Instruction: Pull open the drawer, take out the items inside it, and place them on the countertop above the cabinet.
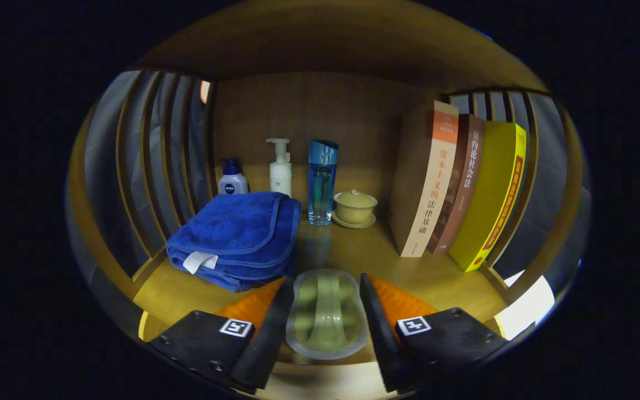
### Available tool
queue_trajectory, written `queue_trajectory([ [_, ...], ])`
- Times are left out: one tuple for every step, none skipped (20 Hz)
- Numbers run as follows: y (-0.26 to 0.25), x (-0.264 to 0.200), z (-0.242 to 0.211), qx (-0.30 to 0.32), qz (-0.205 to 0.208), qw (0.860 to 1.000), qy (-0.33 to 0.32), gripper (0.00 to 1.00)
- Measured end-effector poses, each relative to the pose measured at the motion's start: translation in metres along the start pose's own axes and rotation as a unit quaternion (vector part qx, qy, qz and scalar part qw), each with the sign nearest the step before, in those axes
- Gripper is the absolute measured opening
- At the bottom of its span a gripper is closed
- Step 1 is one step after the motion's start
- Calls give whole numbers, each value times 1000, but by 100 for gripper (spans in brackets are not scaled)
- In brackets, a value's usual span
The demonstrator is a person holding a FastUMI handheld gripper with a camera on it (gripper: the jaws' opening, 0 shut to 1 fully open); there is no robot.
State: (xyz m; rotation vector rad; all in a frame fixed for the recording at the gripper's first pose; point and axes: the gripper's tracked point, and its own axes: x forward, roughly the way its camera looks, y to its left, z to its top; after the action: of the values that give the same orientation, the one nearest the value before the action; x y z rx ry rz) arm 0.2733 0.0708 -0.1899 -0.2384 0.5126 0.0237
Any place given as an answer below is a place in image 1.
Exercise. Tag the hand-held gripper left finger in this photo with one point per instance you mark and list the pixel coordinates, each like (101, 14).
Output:
(270, 339)

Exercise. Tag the wooden cabinet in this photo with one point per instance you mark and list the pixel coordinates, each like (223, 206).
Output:
(325, 44)

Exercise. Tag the white pump bottle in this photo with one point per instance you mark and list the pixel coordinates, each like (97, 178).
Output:
(280, 175)

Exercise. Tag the yellow book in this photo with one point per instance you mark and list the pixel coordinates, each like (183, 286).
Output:
(489, 200)

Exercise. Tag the blue folded towel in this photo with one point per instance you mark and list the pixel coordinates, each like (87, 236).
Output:
(236, 233)

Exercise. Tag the yellow lidded teacup with saucer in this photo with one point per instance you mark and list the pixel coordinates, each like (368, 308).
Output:
(354, 206)

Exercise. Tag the blue glass bottle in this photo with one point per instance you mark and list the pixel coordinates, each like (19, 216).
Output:
(321, 189)

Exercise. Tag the white table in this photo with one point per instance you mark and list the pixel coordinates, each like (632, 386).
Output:
(525, 311)

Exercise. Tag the beige and orange book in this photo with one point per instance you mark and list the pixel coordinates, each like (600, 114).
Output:
(425, 183)

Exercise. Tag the small white blue-capped bottle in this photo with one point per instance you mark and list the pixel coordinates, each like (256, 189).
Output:
(233, 180)

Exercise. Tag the wooden countertop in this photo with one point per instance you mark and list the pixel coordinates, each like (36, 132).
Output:
(364, 250)

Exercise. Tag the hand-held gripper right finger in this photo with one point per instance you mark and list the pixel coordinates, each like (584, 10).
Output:
(378, 333)

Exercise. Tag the brown book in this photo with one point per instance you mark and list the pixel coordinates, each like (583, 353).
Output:
(461, 183)

